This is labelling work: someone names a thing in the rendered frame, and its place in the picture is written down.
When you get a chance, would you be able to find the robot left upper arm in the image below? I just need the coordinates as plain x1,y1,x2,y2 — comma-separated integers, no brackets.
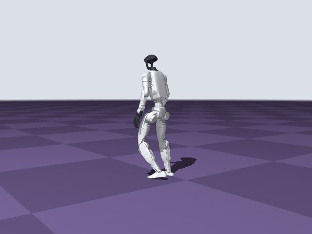
141,72,151,98

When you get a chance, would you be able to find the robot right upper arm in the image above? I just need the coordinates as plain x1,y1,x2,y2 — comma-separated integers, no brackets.
164,75,170,98

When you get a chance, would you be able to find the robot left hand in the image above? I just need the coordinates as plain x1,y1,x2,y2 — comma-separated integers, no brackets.
134,111,143,128

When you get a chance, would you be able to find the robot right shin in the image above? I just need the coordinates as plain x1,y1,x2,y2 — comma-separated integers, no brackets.
159,142,171,173

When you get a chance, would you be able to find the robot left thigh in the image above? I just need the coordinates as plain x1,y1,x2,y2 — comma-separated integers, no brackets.
138,111,157,149

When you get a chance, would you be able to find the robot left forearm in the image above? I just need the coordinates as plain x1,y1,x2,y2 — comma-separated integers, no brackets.
137,90,147,114

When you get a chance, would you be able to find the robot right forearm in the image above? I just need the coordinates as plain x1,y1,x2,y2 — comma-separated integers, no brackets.
161,97,168,107

